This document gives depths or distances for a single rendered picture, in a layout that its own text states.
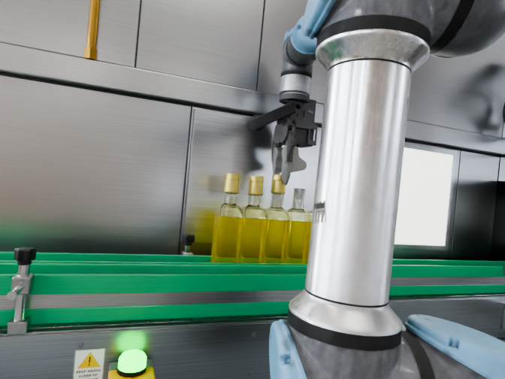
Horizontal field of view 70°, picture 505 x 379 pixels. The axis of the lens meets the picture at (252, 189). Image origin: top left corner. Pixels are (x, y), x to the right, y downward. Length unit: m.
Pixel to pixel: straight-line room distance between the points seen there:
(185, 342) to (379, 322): 0.42
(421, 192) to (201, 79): 0.78
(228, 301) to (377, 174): 0.45
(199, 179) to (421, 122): 0.75
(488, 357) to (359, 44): 0.32
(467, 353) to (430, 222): 0.94
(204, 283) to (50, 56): 0.60
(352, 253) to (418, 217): 0.95
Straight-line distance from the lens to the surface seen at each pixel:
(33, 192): 0.96
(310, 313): 0.37
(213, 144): 0.94
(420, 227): 1.31
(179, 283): 0.69
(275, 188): 0.85
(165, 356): 0.71
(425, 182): 1.31
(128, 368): 0.65
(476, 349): 0.43
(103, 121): 0.95
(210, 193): 0.93
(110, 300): 0.69
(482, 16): 0.45
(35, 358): 0.71
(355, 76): 0.38
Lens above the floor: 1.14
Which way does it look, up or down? level
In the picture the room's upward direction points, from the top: 5 degrees clockwise
